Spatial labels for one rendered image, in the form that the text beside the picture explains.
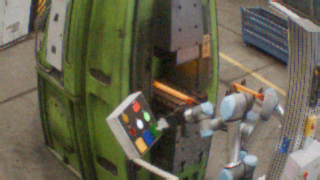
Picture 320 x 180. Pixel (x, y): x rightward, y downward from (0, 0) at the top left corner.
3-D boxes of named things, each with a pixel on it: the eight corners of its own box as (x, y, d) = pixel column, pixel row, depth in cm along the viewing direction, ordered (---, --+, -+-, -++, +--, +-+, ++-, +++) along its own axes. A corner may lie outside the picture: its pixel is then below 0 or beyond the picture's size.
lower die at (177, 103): (196, 108, 373) (197, 96, 370) (174, 118, 361) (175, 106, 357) (152, 86, 401) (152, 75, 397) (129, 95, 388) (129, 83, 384)
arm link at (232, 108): (245, 178, 277) (247, 92, 270) (226, 186, 271) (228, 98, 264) (236, 176, 288) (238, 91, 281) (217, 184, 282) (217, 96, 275)
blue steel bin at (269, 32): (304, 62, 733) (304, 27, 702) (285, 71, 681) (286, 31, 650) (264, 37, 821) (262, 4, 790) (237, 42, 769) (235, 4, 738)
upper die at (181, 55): (198, 57, 358) (198, 44, 354) (176, 64, 345) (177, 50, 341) (153, 39, 385) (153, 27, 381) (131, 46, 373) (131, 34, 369)
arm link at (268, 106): (276, 107, 292) (244, 163, 316) (277, 100, 302) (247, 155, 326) (265, 100, 293) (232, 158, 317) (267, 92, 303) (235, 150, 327)
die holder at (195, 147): (208, 155, 398) (216, 104, 378) (172, 173, 374) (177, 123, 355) (158, 132, 434) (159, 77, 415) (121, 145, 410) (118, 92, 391)
